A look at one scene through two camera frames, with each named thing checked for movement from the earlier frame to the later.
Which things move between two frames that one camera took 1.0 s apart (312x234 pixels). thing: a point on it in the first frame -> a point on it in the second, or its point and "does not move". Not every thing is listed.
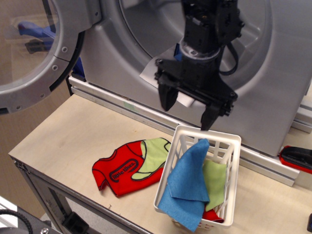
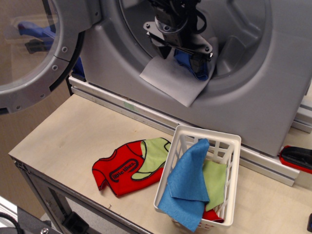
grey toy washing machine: [273, 50] does not move
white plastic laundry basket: [224, 148] does not move
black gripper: [198, 78] -> [185, 39]
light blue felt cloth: [187, 188] does not move
